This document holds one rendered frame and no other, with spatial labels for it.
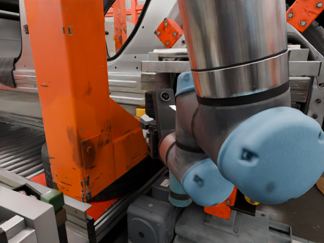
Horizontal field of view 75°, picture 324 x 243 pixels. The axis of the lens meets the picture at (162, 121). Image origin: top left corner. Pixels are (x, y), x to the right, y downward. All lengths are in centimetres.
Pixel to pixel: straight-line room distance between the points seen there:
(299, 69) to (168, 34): 45
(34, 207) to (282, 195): 32
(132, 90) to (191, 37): 100
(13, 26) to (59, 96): 223
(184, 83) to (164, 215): 68
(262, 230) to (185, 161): 91
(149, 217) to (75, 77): 57
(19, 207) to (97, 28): 54
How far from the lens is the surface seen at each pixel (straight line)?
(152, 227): 90
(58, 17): 68
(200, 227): 113
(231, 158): 16
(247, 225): 120
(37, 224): 37
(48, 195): 62
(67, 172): 79
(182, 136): 31
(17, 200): 41
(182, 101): 29
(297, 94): 50
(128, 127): 92
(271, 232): 129
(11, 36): 287
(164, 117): 45
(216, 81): 16
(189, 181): 31
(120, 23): 405
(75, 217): 106
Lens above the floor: 98
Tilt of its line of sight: 16 degrees down
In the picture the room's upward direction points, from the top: straight up
